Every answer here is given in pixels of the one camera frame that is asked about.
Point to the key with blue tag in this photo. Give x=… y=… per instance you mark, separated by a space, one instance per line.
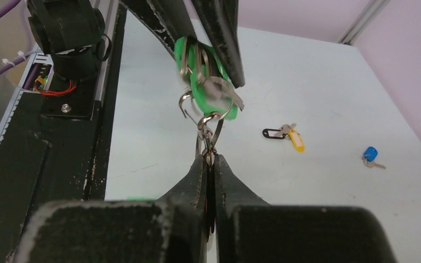
x=369 y=156

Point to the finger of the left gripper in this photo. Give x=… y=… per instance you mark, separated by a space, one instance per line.
x=220 y=22
x=167 y=20

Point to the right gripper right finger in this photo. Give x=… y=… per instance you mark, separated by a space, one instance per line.
x=250 y=229

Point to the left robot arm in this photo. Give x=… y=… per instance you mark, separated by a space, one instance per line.
x=59 y=26

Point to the large metal keyring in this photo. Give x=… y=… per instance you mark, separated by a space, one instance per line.
x=206 y=138

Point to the key with yellow tag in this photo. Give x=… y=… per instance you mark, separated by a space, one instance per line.
x=288 y=131

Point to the black key tag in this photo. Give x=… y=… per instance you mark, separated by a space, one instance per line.
x=271 y=133

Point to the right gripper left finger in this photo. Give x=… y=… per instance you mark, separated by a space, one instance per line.
x=169 y=229

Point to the right aluminium frame post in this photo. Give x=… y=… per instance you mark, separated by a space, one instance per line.
x=368 y=14

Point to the white slotted cable duct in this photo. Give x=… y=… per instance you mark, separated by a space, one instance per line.
x=35 y=58

